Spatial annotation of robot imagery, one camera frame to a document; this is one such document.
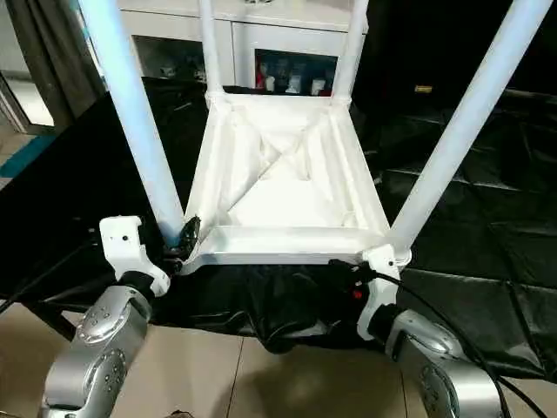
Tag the teal floor mat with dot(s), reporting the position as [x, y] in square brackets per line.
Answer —
[26, 155]

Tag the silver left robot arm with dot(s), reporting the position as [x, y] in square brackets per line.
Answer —
[100, 348]

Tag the white glass-door cabinet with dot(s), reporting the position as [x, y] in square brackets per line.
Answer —
[261, 26]

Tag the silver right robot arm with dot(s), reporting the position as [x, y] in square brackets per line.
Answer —
[444, 366]

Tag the black metal stand leg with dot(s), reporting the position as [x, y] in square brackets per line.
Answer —
[57, 320]

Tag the black work mat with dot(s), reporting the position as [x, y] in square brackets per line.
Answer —
[96, 174]

